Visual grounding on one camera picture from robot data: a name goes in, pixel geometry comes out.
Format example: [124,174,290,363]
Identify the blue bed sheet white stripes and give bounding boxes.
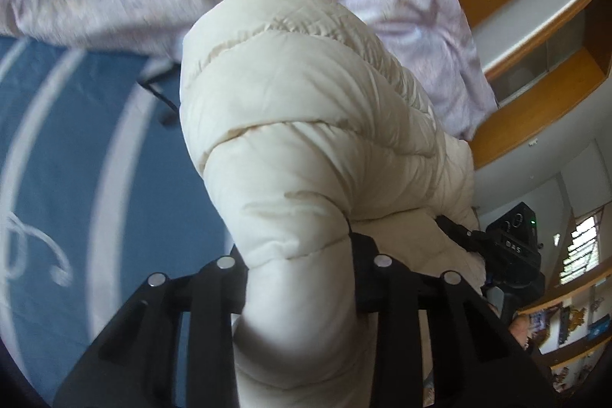
[0,35,249,408]

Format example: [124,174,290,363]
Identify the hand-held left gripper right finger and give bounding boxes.
[347,221,558,408]

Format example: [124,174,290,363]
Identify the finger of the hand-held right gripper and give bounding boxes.
[434,214,489,254]

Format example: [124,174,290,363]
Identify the colourful shelf ornaments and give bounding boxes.
[526,300,612,344]

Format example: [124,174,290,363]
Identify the black cable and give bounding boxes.
[138,58,181,125]

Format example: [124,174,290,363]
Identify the cream puffer jacket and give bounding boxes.
[179,0,486,408]

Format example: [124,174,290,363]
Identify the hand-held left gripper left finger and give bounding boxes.
[52,244,250,408]

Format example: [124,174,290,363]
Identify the person's right hand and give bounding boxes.
[508,316,532,352]

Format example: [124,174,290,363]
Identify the wooden wall shelf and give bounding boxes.
[516,267,612,392]

